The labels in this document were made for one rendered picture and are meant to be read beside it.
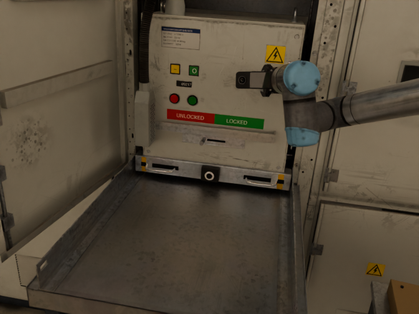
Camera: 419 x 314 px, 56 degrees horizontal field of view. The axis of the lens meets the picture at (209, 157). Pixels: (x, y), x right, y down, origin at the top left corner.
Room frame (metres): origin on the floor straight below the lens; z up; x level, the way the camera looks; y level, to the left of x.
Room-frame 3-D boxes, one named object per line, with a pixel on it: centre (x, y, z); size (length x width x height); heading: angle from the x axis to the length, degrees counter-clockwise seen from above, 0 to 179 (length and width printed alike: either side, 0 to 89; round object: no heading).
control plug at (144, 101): (1.18, 0.21, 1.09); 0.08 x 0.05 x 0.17; 171
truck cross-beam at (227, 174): (1.24, -0.01, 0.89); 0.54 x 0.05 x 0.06; 81
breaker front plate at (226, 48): (1.22, -0.01, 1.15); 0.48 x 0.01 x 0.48; 81
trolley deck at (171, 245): (0.96, 0.03, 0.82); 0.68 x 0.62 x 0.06; 171
